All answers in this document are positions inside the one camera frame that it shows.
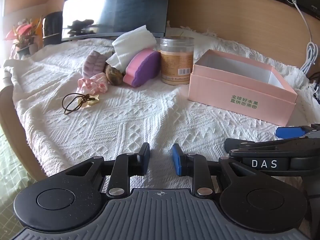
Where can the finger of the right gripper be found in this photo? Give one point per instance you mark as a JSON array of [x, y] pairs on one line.
[[295, 132], [286, 145]]

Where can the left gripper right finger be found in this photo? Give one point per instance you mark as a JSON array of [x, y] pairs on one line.
[[196, 167]]

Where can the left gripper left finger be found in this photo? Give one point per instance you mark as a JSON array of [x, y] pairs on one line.
[[123, 168]]

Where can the pink white scrunchie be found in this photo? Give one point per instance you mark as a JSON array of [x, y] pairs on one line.
[[94, 85]]

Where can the pink purple sponge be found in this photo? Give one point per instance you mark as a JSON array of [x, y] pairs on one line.
[[143, 67]]

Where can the lavender knitted scrunchie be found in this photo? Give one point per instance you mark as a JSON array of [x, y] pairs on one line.
[[94, 64]]

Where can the pink cardboard box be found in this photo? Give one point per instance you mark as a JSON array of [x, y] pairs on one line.
[[241, 85]]

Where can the white textured table cloth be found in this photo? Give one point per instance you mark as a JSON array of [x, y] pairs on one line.
[[121, 121]]

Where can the brown round ball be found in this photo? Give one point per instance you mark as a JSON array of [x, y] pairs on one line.
[[114, 76]]

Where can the clear plastic jar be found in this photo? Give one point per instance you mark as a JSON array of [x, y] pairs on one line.
[[177, 57]]

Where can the black speaker box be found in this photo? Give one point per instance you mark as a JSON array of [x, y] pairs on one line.
[[52, 28]]

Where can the black computer monitor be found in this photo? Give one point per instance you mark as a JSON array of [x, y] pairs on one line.
[[112, 18]]

